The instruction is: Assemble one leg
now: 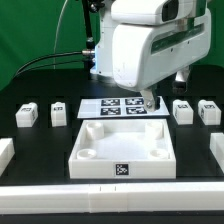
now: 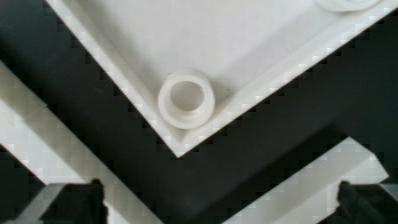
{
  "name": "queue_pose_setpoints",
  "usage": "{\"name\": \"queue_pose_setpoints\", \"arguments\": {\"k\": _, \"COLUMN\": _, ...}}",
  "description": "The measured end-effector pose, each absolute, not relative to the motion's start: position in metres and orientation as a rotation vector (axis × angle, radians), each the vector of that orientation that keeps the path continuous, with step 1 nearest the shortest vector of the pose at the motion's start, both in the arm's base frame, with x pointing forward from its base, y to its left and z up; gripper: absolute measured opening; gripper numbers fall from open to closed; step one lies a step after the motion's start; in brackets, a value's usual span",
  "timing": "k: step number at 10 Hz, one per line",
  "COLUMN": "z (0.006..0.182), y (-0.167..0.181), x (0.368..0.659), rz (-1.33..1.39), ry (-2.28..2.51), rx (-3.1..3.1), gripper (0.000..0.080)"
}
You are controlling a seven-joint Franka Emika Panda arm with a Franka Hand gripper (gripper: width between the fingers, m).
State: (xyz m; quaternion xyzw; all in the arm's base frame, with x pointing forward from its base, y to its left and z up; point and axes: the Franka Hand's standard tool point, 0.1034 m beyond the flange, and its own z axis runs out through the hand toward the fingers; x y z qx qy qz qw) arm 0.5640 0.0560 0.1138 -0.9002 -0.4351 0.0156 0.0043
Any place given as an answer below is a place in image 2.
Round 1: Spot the white square tabletop part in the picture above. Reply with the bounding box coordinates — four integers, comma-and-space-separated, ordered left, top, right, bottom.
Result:
46, 0, 398, 156

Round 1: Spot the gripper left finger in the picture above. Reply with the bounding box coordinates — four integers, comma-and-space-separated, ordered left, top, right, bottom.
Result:
9, 179, 108, 224

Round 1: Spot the white front obstacle wall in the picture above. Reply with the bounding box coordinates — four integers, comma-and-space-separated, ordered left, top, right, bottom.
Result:
0, 61, 161, 224

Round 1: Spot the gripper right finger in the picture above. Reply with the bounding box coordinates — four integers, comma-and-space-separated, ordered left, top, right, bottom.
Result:
336, 182, 398, 224

